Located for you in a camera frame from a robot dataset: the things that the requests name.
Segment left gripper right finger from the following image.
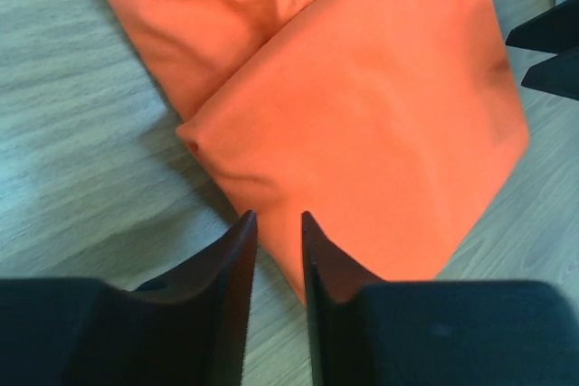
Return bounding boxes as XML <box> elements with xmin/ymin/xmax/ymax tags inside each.
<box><xmin>302</xmin><ymin>213</ymin><xmax>578</xmax><ymax>385</ymax></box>

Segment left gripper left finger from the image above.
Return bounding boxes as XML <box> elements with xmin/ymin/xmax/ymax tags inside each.
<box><xmin>1</xmin><ymin>212</ymin><xmax>257</xmax><ymax>385</ymax></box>

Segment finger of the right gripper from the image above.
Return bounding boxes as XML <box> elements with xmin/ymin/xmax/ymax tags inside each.
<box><xmin>521</xmin><ymin>49</ymin><xmax>579</xmax><ymax>100</ymax></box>
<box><xmin>506</xmin><ymin>0</ymin><xmax>579</xmax><ymax>52</ymax></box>

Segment orange t shirt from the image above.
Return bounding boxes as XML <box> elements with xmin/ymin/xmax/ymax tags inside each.
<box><xmin>107</xmin><ymin>0</ymin><xmax>528</xmax><ymax>297</ymax></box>

